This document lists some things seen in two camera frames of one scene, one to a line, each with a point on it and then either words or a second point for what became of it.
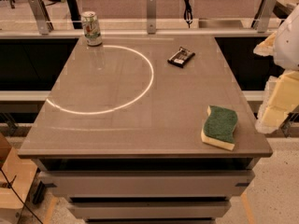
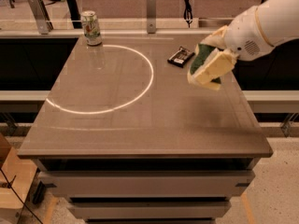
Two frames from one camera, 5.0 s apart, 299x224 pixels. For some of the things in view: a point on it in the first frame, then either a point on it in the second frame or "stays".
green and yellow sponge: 219,127 → 200,52
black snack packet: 181,57 stays
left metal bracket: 45,22 stays
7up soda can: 92,28 stays
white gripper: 288,42 → 246,36
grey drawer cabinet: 147,190 stays
